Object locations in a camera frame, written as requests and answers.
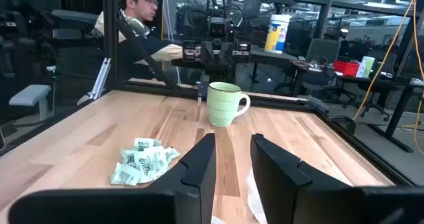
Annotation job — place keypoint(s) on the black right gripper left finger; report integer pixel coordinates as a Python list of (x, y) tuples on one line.
[(185, 201)]

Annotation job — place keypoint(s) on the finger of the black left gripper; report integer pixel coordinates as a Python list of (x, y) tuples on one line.
[(195, 51), (236, 51)]

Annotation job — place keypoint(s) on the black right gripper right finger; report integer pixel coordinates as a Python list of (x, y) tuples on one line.
[(288, 194)]

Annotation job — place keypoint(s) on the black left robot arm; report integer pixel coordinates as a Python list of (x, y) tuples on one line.
[(220, 75)]

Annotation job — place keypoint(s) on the black side desk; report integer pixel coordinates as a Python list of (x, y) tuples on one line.
[(271, 56)]

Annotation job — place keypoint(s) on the pale green ceramic mug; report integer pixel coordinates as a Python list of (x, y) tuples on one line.
[(223, 104)]

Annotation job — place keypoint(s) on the white wipes canister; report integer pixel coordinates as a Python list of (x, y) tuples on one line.
[(276, 33)]

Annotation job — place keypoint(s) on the person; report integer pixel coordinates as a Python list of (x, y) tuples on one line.
[(139, 51)]

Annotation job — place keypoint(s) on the grey headphones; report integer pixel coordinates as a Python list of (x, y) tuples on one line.
[(137, 26)]

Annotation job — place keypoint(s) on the person's eyeglasses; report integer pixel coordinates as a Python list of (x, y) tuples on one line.
[(149, 0)]

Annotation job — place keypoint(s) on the grey office chair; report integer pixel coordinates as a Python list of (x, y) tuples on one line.
[(323, 50)]

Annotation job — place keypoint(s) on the silver aluminium brace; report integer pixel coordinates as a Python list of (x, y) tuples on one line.
[(101, 78)]

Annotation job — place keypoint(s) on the red plastic bin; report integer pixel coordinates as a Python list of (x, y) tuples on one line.
[(346, 68)]

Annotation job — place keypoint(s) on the green and white box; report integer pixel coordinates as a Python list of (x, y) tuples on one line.
[(365, 66)]

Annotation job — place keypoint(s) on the black office desk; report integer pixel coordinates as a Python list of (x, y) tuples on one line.
[(397, 83)]

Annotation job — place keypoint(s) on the grey padded armrest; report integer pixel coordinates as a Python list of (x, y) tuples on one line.
[(30, 95)]

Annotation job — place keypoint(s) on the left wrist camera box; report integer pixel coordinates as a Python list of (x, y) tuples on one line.
[(217, 28)]

